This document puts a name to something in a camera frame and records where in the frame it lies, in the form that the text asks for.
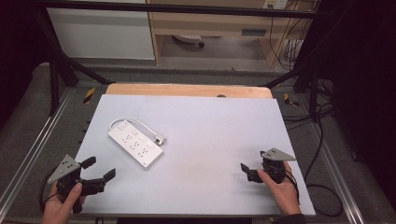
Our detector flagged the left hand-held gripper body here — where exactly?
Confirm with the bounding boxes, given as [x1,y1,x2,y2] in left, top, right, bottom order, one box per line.
[47,154,106,198]

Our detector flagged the white cabinet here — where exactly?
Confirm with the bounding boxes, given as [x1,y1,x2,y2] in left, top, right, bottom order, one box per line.
[46,0,156,61]

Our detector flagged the bundle of black floor cables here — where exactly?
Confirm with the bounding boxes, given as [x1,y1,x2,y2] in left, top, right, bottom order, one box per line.
[281,78,335,133]

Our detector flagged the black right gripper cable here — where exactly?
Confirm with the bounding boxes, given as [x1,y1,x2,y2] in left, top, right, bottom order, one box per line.
[284,169,301,205]

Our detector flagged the hanging black and yellow cables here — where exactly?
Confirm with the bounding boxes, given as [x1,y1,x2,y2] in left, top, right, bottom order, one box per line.
[268,0,321,72]

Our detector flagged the aluminium floor rail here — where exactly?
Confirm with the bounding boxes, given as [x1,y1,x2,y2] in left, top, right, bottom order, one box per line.
[0,87,74,206]
[306,119,366,224]

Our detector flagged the person's right hand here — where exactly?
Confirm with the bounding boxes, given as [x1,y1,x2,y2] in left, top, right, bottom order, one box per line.
[257,161,303,217]

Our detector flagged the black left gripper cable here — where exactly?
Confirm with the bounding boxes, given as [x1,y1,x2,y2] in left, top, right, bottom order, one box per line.
[38,167,60,215]

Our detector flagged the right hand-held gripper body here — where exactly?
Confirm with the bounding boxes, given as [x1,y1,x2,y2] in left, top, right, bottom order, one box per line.
[247,147,297,185]

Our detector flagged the white power strip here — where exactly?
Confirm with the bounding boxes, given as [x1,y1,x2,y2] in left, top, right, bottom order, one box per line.
[107,119,164,171]

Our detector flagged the looped black floor cable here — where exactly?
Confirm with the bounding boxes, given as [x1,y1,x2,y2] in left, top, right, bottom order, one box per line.
[303,102,345,218]

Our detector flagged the black curtain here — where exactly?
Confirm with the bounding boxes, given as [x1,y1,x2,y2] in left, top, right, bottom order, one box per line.
[314,0,396,213]
[0,0,52,129]

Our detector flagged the light wooden desk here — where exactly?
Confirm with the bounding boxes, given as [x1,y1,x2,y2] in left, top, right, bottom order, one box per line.
[146,0,316,68]

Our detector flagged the person's left hand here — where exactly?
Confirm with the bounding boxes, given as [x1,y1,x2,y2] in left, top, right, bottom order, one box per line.
[41,182,87,224]

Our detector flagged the black metal frame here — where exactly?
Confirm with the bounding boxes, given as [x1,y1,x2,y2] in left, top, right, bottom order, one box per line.
[31,0,332,124]

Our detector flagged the office chair base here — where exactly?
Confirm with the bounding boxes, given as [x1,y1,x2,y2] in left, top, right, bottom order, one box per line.
[171,34,206,49]

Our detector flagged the white wall socket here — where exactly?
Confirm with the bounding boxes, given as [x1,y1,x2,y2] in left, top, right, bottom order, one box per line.
[262,0,289,10]

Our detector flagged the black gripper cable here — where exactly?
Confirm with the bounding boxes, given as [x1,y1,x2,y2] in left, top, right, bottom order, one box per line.
[284,169,301,205]
[38,167,60,215]

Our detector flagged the wooden table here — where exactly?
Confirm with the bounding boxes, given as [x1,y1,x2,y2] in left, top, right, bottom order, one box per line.
[105,82,275,100]

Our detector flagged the grey power plug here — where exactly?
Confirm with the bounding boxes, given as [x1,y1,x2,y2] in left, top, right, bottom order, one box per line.
[154,133,167,147]

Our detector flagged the white power strip cable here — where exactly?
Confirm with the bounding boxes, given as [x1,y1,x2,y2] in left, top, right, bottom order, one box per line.
[108,117,159,138]

